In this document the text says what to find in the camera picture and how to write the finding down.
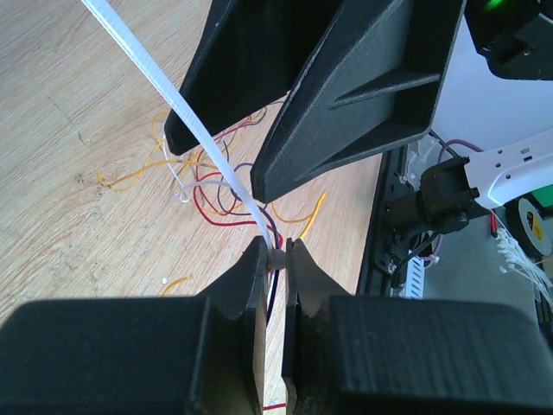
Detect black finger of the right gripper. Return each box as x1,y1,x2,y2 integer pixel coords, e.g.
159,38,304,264
251,1,465,203
180,1,342,135

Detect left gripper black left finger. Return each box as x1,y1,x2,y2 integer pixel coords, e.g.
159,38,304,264
1,237,269,414

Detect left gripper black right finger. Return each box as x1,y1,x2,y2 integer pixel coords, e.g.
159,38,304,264
282,240,552,414

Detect red wire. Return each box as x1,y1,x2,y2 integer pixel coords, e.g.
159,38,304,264
192,107,286,412

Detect white zip tie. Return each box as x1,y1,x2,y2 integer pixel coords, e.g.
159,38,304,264
83,1,285,270

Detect dark purple wire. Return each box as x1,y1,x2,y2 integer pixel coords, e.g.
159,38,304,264
213,107,282,325

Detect white wire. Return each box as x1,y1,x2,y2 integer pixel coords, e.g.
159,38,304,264
162,133,234,204

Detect yellow wire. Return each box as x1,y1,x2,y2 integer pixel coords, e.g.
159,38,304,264
97,99,327,297

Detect spare white zip ties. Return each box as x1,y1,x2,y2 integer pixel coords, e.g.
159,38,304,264
496,227,552,307

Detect black yellow tape roll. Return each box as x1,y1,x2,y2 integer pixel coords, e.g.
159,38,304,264
505,192,552,259

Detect light blue slotted cable duct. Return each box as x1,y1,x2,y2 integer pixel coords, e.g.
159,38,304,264
404,257,425,299

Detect black aluminium frame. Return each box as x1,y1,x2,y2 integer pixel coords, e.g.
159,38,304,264
356,146,413,297

